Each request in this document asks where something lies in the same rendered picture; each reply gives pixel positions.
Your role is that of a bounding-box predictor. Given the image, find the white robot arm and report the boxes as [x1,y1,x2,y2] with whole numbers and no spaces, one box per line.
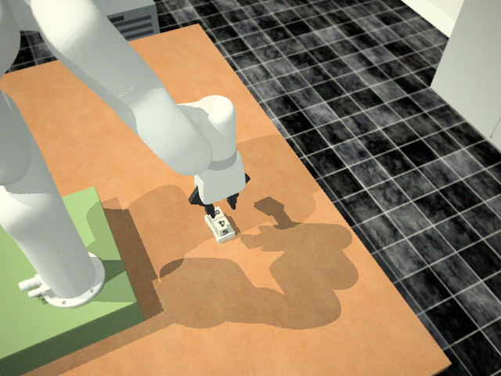
[0,0,236,309]

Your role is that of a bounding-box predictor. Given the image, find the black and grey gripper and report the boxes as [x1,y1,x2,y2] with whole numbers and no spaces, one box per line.
[188,151,251,219]

